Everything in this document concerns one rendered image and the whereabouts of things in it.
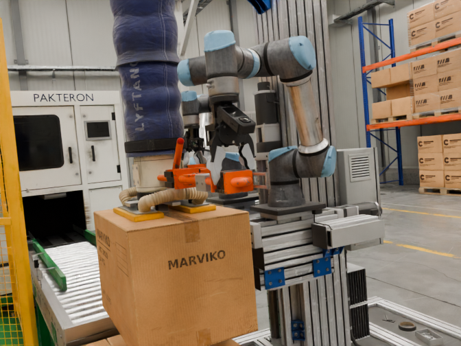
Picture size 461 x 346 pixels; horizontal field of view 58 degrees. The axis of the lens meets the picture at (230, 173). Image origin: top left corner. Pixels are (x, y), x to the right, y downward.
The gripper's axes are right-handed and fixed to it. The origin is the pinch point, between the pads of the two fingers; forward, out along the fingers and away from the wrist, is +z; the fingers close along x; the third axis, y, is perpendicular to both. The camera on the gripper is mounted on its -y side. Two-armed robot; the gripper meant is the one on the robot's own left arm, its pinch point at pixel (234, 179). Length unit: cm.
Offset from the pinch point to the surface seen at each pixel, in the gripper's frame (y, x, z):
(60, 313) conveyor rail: 118, 35, 61
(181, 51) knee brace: 384, -142, -127
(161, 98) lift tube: 49, 0, -27
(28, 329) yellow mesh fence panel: 169, 50, 83
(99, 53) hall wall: 980, -162, -269
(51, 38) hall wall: 983, -58, -303
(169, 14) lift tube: 51, -7, -56
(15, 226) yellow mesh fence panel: 169, 50, 25
